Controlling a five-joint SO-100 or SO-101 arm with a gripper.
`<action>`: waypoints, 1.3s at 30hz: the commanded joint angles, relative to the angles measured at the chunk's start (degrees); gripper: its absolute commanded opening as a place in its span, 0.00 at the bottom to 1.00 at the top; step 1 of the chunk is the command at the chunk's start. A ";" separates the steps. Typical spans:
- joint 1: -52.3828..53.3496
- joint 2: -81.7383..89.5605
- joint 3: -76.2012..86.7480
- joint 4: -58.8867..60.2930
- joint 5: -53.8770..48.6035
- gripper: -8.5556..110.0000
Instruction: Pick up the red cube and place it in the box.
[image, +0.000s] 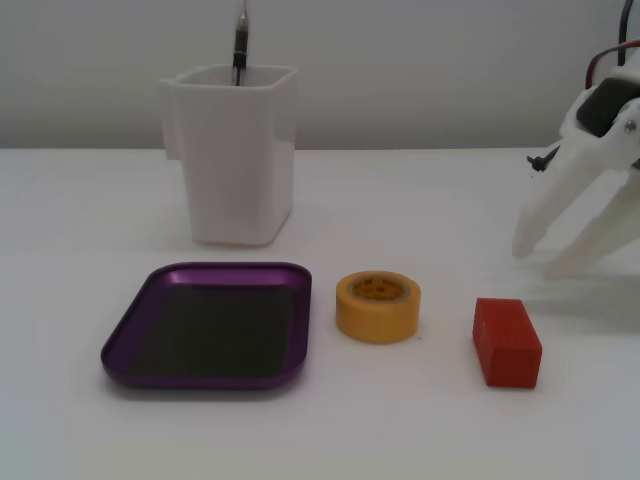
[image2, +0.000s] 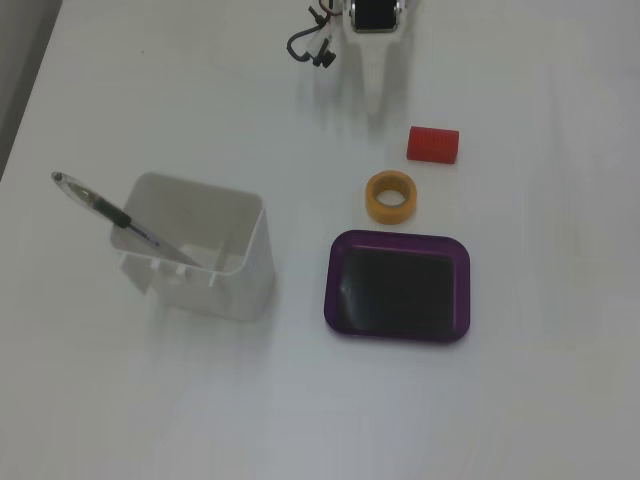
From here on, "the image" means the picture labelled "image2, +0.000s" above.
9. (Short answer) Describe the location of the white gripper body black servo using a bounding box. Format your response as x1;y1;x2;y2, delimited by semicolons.
343;0;410;47

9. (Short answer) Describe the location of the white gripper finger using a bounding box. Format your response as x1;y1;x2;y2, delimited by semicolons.
348;43;399;119

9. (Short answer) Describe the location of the red cube block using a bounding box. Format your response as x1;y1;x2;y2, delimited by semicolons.
405;125;461;165

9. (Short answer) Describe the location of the yellow tape roll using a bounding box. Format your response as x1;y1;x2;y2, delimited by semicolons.
365;169;418;225

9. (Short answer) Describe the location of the purple metal tray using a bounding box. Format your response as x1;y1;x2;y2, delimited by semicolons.
322;229;473;346

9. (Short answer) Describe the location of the white plastic container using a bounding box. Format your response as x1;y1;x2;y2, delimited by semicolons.
109;171;277;322

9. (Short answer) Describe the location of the black clear ballpoint pen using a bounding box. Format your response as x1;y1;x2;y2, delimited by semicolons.
50;170;204;269

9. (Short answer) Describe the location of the red servo wire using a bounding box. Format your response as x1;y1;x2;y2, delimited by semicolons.
307;0;344;22

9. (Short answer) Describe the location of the black cable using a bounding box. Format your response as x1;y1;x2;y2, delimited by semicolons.
286;28;326;64

